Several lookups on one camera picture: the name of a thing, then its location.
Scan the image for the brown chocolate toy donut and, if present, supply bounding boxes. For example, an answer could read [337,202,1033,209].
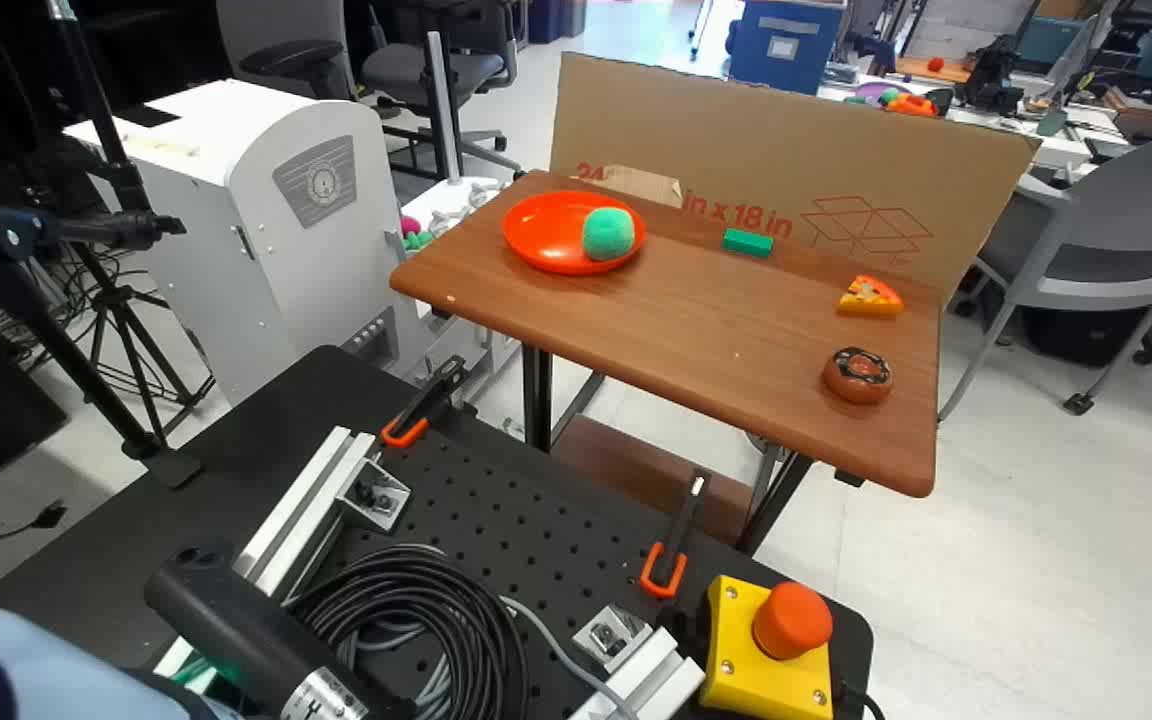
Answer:
[822,342,897,409]

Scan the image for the wooden folding table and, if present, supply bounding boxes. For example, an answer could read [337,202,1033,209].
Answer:
[390,169,943,557]

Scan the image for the green fuzzy ball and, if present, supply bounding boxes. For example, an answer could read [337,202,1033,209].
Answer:
[579,202,639,265]

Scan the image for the orange round plate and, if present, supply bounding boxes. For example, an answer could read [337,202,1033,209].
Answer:
[502,186,651,278]

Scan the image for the orange black bar clamp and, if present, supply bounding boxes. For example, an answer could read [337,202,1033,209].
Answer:
[376,353,471,457]
[637,469,712,602]

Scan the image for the colourful toys beside cabinet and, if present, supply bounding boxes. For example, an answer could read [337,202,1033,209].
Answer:
[394,202,444,260]

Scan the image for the small green block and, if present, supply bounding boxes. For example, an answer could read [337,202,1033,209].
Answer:
[716,224,781,265]

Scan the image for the grey metal pole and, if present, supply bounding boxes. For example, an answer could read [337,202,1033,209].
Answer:
[420,29,466,186]

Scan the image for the black perforated base board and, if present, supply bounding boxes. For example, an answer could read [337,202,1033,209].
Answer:
[0,342,877,720]

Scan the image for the orange toy pizza slice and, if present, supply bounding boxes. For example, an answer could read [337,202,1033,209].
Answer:
[831,270,908,324]

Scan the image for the brown cardboard box panel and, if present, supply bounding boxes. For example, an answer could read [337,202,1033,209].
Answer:
[545,46,1045,304]

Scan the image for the black office chair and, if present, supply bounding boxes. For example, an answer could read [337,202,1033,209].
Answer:
[357,0,530,177]

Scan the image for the white machine cabinet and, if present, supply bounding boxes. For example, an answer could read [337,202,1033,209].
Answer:
[62,77,493,409]

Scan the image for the yellow emergency stop box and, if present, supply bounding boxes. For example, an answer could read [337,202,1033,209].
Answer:
[697,572,841,720]

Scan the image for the blue storage box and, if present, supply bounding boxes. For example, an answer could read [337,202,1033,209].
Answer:
[725,0,854,98]

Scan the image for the black cylinder with metal end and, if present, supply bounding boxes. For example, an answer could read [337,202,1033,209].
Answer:
[144,553,372,720]

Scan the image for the grey plastic chair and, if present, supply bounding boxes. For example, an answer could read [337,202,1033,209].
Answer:
[938,133,1152,424]

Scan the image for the light blue padded object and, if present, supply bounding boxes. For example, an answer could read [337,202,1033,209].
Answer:
[0,599,191,720]

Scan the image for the black coiled cable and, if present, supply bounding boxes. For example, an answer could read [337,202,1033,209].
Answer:
[283,540,531,720]

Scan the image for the long aluminium extrusion rail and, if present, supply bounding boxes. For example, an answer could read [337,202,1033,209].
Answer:
[148,424,415,682]

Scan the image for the short aluminium extrusion rail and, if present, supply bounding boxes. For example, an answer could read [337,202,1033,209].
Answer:
[564,602,709,720]

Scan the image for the black camera tripod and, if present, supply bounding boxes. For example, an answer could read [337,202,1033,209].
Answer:
[0,0,221,462]

